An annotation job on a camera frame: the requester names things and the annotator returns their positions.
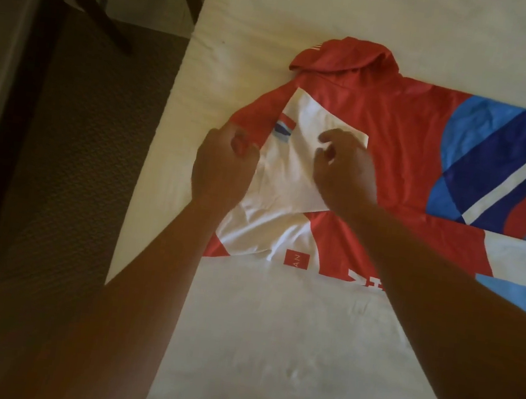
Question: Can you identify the red blue white jersey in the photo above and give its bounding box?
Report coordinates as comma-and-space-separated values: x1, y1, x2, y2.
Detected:
196, 21, 526, 328

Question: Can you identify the person's right hand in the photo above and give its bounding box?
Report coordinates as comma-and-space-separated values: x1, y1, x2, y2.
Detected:
306, 124, 388, 224

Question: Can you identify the white bed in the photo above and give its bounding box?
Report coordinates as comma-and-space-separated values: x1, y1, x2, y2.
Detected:
89, 0, 526, 399

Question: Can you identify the person's left forearm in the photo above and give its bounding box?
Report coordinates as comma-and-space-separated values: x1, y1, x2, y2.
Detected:
0, 178, 239, 399

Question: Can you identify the person's left hand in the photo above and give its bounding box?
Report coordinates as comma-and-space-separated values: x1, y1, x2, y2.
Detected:
186, 116, 266, 220

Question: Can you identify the person's right forearm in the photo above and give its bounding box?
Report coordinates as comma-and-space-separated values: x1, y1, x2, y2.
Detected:
320, 202, 526, 399

